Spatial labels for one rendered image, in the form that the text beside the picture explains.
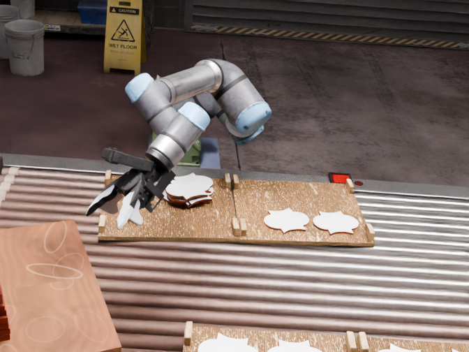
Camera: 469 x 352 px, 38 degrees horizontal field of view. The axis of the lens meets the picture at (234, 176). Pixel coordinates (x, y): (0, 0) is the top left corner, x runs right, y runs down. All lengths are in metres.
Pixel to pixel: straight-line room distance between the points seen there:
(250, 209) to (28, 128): 2.80
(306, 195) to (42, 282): 0.97
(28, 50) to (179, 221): 3.62
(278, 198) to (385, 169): 2.41
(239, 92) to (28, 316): 0.87
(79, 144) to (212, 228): 2.56
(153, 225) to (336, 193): 0.64
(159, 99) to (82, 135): 2.96
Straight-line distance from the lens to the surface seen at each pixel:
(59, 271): 1.68
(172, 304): 1.78
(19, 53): 5.50
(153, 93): 1.67
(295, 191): 2.26
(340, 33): 6.92
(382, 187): 2.42
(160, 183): 1.55
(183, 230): 2.00
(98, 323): 1.53
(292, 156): 4.51
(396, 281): 1.98
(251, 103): 1.97
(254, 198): 2.19
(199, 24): 6.72
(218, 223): 2.04
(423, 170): 4.66
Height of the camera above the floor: 2.07
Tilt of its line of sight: 30 degrees down
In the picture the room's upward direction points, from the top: 6 degrees clockwise
